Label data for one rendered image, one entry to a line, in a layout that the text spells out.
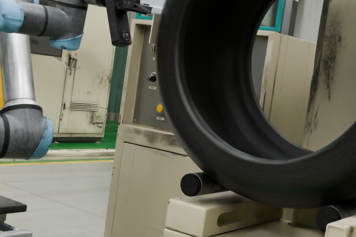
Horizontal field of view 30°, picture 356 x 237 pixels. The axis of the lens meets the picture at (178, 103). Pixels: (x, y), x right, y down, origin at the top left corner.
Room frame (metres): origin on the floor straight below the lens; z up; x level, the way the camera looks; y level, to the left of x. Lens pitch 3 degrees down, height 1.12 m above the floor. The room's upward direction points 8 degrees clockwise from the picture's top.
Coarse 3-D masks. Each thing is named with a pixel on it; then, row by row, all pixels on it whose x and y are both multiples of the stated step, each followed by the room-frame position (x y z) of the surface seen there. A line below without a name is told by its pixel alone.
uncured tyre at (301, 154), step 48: (192, 0) 1.28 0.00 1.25; (240, 0) 1.51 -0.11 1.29; (192, 48) 1.45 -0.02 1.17; (240, 48) 1.52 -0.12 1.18; (192, 96) 1.43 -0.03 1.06; (240, 96) 1.51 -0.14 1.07; (192, 144) 1.25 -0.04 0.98; (240, 144) 1.46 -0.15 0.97; (288, 144) 1.44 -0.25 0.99; (336, 144) 1.09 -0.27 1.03; (240, 192) 1.22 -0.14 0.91; (288, 192) 1.14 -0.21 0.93; (336, 192) 1.11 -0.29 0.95
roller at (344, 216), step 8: (352, 200) 1.20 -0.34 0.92; (328, 208) 1.11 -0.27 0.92; (336, 208) 1.11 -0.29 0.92; (344, 208) 1.13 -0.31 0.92; (352, 208) 1.16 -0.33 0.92; (320, 216) 1.11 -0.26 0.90; (328, 216) 1.10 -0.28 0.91; (336, 216) 1.10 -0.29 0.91; (344, 216) 1.11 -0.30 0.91; (320, 224) 1.11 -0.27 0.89
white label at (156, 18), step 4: (156, 16) 1.33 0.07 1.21; (156, 20) 1.34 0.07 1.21; (152, 24) 1.32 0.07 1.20; (156, 24) 1.34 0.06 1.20; (152, 28) 1.32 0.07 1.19; (156, 28) 1.35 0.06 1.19; (152, 32) 1.32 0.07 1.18; (156, 32) 1.35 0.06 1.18; (152, 36) 1.33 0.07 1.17; (152, 40) 1.33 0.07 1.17
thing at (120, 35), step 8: (112, 0) 1.50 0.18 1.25; (112, 8) 1.50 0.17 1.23; (112, 16) 1.50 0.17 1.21; (120, 16) 1.51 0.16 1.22; (112, 24) 1.50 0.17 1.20; (120, 24) 1.50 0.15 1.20; (128, 24) 1.53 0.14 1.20; (112, 32) 1.50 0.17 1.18; (120, 32) 1.49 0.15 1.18; (128, 32) 1.51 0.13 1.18; (112, 40) 1.50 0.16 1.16; (120, 40) 1.49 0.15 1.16; (128, 40) 1.51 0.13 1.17
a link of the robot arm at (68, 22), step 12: (48, 12) 1.54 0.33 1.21; (60, 12) 1.57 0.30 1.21; (72, 12) 1.57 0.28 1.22; (84, 12) 1.59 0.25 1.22; (48, 24) 1.54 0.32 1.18; (60, 24) 1.56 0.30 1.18; (72, 24) 1.58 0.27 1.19; (84, 24) 1.61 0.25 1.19; (48, 36) 1.56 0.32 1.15; (60, 36) 1.57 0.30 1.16; (72, 36) 1.58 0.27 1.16; (60, 48) 1.58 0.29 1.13; (72, 48) 1.59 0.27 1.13
